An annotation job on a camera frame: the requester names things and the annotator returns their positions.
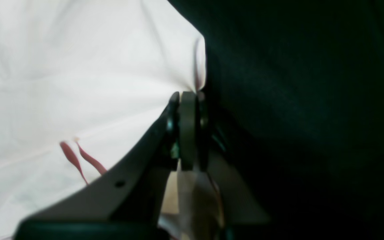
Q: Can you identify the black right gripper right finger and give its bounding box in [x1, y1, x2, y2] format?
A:
[196, 92, 271, 240]

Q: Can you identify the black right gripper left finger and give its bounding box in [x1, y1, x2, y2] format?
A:
[14, 92, 198, 240]

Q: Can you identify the pink T-shirt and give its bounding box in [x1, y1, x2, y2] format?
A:
[0, 0, 206, 240]

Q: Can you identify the black table cloth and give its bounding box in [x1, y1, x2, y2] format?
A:
[170, 0, 384, 240]

